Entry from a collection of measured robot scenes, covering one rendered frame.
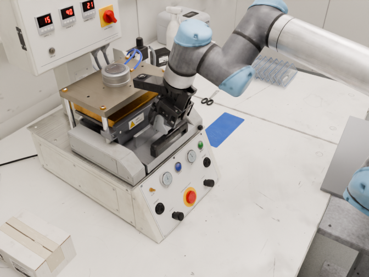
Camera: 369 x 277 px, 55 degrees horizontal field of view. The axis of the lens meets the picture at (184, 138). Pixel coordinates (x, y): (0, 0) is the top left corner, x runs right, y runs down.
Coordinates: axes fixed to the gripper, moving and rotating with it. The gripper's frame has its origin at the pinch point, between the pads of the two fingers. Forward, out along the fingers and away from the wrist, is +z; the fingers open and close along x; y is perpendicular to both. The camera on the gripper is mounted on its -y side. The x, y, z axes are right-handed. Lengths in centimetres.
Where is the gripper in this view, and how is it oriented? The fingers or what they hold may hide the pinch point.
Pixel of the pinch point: (154, 126)
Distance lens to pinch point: 102.6
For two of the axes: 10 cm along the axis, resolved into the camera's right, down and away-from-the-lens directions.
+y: 7.6, 6.1, -2.2
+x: 5.9, -5.0, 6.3
